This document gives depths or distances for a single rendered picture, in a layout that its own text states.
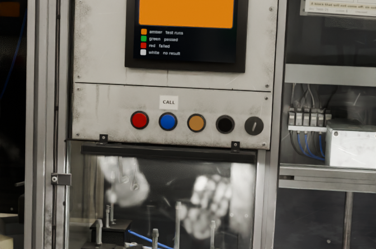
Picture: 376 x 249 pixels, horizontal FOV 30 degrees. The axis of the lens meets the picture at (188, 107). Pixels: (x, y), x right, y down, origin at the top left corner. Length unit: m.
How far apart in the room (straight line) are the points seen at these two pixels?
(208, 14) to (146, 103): 0.23
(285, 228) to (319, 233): 0.09
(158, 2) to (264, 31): 0.23
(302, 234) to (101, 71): 0.79
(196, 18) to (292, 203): 0.72
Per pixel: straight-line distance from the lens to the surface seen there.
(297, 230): 1.98
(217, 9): 1.43
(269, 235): 1.53
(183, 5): 1.44
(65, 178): 1.54
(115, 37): 1.48
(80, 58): 1.50
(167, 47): 1.44
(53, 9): 1.52
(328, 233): 1.99
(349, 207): 1.74
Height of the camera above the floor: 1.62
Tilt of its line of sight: 6 degrees down
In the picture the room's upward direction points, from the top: 2 degrees clockwise
